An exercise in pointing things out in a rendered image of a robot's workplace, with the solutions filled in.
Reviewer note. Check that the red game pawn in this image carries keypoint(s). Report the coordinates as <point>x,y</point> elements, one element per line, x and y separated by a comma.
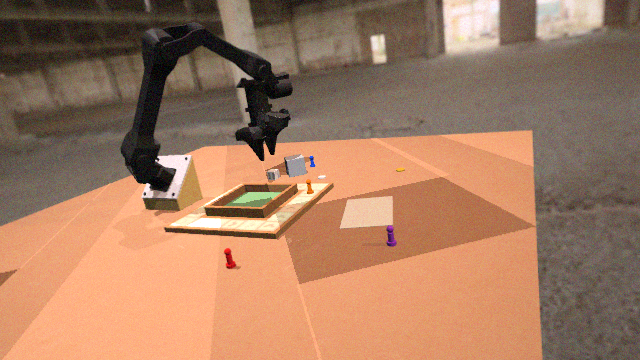
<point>230,263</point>

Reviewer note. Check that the purple game pawn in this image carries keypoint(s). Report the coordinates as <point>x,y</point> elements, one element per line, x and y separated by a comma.
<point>391,241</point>

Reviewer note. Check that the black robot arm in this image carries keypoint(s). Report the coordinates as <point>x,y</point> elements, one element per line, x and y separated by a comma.
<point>161,49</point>

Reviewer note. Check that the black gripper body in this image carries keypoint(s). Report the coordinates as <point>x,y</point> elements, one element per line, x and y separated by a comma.
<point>254,130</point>

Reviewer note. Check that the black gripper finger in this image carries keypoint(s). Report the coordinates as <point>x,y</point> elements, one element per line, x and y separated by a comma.
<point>271,139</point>
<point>258,147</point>

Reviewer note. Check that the orange pawn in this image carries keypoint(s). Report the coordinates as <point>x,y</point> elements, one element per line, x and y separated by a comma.
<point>310,191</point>

